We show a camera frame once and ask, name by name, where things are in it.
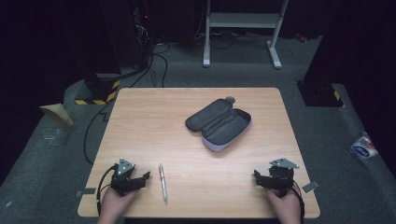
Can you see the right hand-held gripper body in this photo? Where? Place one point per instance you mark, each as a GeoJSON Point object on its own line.
{"type": "Point", "coordinates": [281, 175]}

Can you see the grey tape strip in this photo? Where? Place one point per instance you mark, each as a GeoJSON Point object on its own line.
{"type": "Point", "coordinates": [85, 192]}
{"type": "Point", "coordinates": [310, 186]}

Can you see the white tissue packet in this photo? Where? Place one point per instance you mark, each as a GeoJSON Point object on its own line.
{"type": "Point", "coordinates": [363, 147]}

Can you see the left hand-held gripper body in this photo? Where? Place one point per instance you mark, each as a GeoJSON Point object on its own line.
{"type": "Point", "coordinates": [123, 174]}

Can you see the white metal stand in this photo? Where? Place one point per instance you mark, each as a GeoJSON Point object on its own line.
{"type": "Point", "coordinates": [243, 21]}

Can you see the yellow-black striped stand base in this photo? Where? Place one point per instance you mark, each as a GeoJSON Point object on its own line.
{"type": "Point", "coordinates": [102, 90]}

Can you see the black stand base yellow mark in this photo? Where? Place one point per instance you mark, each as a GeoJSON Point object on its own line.
{"type": "Point", "coordinates": [320, 95]}

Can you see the cardboard wedge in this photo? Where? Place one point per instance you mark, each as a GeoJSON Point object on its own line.
{"type": "Point", "coordinates": [57, 112]}

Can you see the open black pencil case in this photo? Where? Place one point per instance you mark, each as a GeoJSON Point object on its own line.
{"type": "Point", "coordinates": [219, 124]}

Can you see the silver pen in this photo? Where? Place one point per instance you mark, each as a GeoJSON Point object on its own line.
{"type": "Point", "coordinates": [163, 183]}

